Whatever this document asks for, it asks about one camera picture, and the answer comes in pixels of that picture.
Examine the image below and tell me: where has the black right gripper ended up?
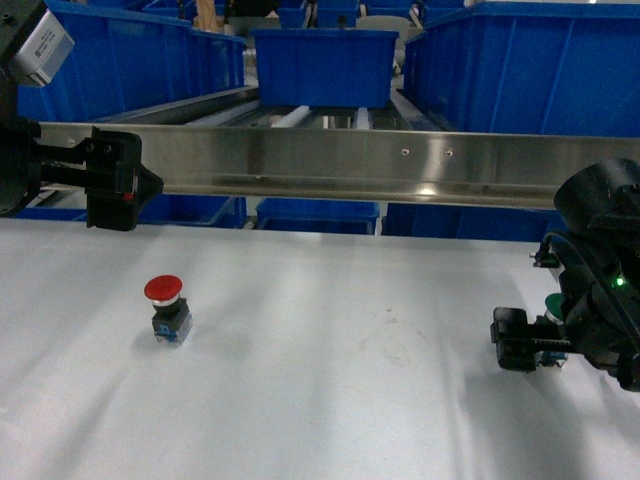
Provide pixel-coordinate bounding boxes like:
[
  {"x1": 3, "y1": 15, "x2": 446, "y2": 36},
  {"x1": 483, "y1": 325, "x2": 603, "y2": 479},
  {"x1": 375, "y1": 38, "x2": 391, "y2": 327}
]
[{"x1": 490, "y1": 231, "x2": 639, "y2": 391}]

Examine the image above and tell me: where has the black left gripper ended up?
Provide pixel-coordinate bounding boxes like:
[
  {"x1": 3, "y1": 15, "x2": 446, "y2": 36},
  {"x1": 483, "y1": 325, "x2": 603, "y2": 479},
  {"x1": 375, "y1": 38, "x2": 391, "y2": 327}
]
[{"x1": 1, "y1": 117, "x2": 164, "y2": 231}]

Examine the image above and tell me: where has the green mushroom push button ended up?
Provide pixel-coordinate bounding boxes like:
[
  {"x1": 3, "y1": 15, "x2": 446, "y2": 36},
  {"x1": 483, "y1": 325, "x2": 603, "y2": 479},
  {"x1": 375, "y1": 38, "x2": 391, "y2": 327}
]
[{"x1": 536, "y1": 293, "x2": 568, "y2": 368}]

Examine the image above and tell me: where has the red mushroom push button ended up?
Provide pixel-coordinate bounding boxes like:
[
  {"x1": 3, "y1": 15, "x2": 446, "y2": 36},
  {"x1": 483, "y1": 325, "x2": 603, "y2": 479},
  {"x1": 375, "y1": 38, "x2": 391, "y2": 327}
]
[{"x1": 143, "y1": 274, "x2": 192, "y2": 345}]

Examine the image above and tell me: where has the blue lower bin left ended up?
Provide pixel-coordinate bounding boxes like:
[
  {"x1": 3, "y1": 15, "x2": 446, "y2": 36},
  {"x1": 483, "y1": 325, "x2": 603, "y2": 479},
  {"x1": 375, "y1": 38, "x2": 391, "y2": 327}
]
[{"x1": 16, "y1": 194, "x2": 247, "y2": 229}]

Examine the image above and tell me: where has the blue plastic bin left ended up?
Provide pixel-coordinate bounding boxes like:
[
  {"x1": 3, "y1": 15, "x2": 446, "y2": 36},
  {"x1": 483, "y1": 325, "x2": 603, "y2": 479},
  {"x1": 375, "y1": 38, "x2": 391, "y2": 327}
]
[{"x1": 18, "y1": 1, "x2": 245, "y2": 122}]

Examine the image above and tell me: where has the blue plastic bin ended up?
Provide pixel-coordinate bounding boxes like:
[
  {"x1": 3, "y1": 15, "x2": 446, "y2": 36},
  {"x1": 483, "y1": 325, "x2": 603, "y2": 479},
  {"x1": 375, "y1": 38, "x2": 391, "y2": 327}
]
[
  {"x1": 403, "y1": 2, "x2": 639, "y2": 138},
  {"x1": 251, "y1": 29, "x2": 399, "y2": 109},
  {"x1": 18, "y1": 1, "x2": 245, "y2": 122}
]

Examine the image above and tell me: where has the blue lower bin right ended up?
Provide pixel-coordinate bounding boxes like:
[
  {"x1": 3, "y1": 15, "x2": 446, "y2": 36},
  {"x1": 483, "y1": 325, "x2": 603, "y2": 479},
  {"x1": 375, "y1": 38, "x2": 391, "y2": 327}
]
[{"x1": 382, "y1": 203, "x2": 566, "y2": 242}]

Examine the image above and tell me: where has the blue lower bin middle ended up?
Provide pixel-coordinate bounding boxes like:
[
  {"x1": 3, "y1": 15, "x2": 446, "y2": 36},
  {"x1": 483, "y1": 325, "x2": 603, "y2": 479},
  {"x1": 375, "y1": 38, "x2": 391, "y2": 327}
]
[{"x1": 256, "y1": 198, "x2": 380, "y2": 235}]

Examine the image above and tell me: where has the blue plastic bin centre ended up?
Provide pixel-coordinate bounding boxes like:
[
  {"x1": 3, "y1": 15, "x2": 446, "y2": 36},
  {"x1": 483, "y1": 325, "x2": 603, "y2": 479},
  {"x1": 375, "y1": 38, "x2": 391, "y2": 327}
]
[{"x1": 251, "y1": 29, "x2": 399, "y2": 109}]

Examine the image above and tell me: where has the blue plastic bin right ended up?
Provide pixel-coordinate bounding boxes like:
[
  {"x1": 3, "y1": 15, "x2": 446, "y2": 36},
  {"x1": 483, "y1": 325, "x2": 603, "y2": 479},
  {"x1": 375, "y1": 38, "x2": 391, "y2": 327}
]
[{"x1": 403, "y1": 2, "x2": 639, "y2": 138}]

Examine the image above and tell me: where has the stainless steel shelf rail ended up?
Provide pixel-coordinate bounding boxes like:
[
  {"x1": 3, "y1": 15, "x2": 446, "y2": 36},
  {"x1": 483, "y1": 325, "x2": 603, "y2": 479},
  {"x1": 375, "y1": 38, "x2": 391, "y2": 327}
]
[{"x1": 29, "y1": 121, "x2": 640, "y2": 212}]

